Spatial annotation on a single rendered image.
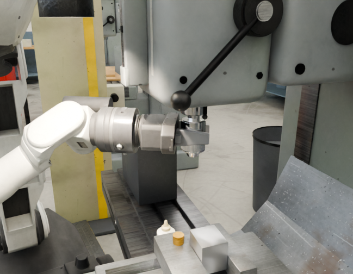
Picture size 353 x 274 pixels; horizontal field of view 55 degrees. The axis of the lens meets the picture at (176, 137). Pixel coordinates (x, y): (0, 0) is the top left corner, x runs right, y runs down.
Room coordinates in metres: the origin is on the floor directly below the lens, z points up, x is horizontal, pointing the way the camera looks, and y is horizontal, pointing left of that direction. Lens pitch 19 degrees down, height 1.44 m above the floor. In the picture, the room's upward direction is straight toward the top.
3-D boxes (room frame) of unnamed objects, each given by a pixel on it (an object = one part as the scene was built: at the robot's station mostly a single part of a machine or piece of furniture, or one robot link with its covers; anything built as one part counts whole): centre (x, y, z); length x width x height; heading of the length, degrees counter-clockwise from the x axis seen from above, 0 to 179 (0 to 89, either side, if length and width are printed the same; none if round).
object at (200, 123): (0.62, -0.03, 1.26); 0.05 x 0.05 x 0.01
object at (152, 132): (0.62, 0.06, 1.24); 0.13 x 0.12 x 0.10; 175
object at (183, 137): (0.59, -0.03, 1.24); 0.06 x 0.02 x 0.03; 85
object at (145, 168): (1.01, 0.09, 1.02); 0.22 x 0.12 x 0.20; 21
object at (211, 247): (0.54, -0.06, 1.03); 0.06 x 0.05 x 0.06; 19
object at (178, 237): (0.56, 0.00, 1.04); 0.02 x 0.02 x 0.02
